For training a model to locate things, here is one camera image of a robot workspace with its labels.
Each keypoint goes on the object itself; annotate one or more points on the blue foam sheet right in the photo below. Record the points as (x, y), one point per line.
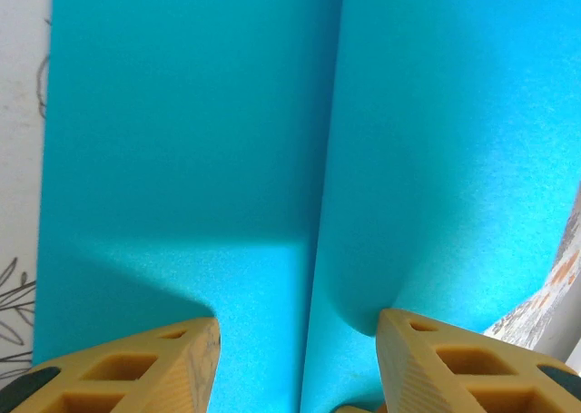
(18, 159)

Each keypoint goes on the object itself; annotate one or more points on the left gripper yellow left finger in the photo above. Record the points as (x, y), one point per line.
(190, 363)

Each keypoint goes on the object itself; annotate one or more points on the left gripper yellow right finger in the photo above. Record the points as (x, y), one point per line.
(408, 367)

